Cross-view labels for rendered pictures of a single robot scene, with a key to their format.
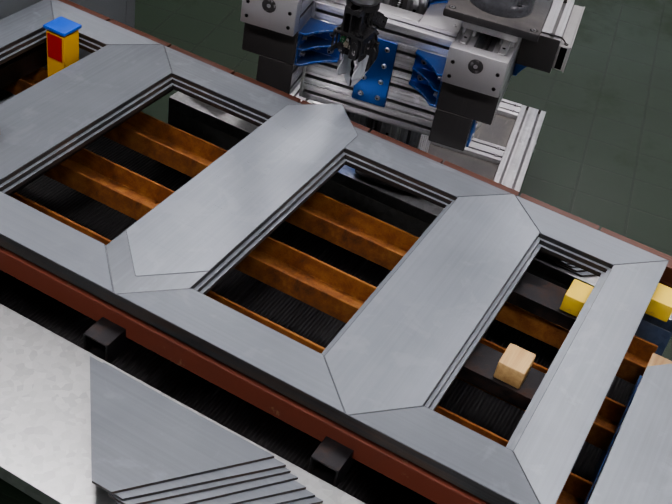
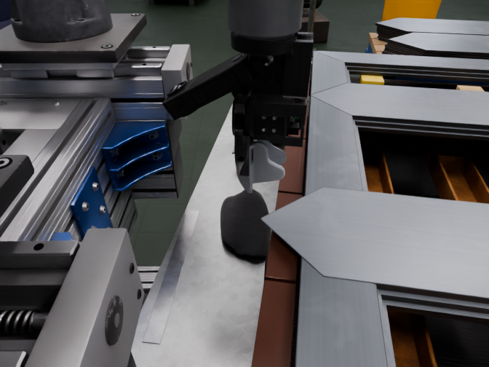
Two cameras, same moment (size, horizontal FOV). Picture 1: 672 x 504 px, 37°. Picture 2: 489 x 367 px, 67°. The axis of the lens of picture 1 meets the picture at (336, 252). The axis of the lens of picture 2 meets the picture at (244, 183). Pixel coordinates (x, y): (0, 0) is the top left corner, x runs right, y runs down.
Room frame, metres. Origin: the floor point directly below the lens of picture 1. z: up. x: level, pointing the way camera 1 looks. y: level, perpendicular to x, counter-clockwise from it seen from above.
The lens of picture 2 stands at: (2.07, 0.43, 1.21)
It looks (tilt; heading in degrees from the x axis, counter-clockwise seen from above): 37 degrees down; 258
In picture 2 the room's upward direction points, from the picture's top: straight up
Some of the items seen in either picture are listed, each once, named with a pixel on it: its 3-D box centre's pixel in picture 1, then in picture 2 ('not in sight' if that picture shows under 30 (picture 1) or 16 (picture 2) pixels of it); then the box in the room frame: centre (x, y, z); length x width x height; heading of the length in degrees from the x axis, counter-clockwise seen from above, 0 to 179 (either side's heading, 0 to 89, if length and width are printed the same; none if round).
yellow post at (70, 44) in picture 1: (63, 68); not in sight; (2.00, 0.70, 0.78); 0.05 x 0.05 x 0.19; 68
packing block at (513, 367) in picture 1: (514, 365); (468, 96); (1.29, -0.35, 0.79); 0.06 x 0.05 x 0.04; 158
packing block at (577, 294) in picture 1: (578, 299); (370, 84); (1.51, -0.48, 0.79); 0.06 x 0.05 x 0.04; 158
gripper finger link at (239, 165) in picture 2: not in sight; (244, 141); (1.99, 0.06, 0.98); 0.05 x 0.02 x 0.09; 69
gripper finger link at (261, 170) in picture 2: (344, 67); (261, 171); (1.97, 0.06, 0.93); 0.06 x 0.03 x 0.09; 159
